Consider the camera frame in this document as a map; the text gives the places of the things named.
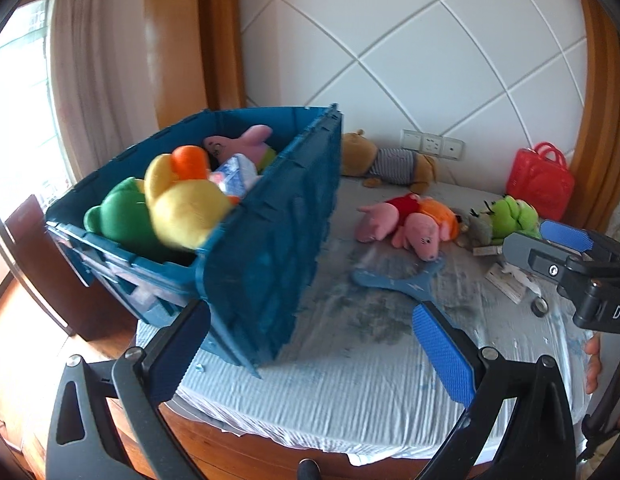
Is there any white paper package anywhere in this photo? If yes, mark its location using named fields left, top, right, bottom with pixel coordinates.
left=484, top=262, right=543, bottom=305

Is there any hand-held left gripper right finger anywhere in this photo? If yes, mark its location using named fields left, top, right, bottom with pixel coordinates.
left=411, top=301, right=576, bottom=480

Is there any window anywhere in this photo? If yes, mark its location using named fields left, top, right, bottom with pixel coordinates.
left=0, top=0, right=71, bottom=221

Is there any brown plush bear striped shirt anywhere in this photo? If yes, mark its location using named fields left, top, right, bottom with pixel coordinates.
left=341, top=129, right=438, bottom=193

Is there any green plush frog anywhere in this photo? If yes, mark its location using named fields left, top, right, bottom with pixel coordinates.
left=482, top=195, right=540, bottom=241

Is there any pink plush pig red dress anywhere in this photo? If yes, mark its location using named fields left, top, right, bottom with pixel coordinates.
left=354, top=194, right=421, bottom=243

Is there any person's right hand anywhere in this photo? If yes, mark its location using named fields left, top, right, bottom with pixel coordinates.
left=584, top=332, right=620, bottom=396

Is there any padded headboard with wooden frame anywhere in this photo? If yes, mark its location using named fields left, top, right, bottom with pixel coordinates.
left=145, top=0, right=620, bottom=231

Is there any pink plush starfish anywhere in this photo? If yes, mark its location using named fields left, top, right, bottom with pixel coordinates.
left=202, top=125, right=278, bottom=171

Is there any beige curtain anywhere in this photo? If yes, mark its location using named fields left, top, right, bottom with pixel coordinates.
left=47, top=0, right=163, bottom=201

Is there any wooden bed base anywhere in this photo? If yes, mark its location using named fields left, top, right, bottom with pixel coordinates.
left=105, top=385, right=490, bottom=480

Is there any blue plastic hand fan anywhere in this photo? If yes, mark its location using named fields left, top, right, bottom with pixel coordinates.
left=351, top=255, right=447, bottom=311

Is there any grey plush toy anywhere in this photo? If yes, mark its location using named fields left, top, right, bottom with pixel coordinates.
left=460, top=207, right=495, bottom=246

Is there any yellow plush duck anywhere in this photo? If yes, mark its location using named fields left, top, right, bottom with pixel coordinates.
left=144, top=145, right=239, bottom=251

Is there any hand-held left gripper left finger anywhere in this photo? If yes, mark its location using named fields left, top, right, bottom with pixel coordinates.
left=45, top=299, right=211, bottom=480

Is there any dark wooden nightstand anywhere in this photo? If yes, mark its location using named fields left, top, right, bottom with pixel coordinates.
left=4, top=194, right=141, bottom=343

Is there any red plastic toy bag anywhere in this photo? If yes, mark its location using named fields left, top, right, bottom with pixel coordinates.
left=506, top=141, right=575, bottom=221

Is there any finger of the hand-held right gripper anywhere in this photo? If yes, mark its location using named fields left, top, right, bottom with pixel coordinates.
left=538, top=218, right=620, bottom=262
left=500, top=232, right=574, bottom=292

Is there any green plush toy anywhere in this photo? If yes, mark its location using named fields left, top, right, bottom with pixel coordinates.
left=83, top=177, right=163, bottom=253

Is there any pink plush pig orange dress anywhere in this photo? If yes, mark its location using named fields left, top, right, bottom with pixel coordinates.
left=392, top=197, right=465, bottom=262

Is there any blue plastic storage bin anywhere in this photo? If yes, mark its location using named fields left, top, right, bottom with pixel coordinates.
left=44, top=104, right=347, bottom=380

